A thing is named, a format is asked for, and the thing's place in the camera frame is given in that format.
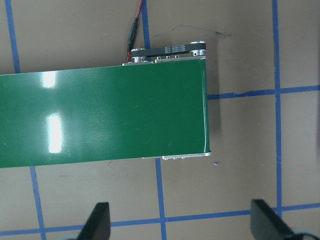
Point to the green belt conveyor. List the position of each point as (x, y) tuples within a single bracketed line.
[(112, 112)]

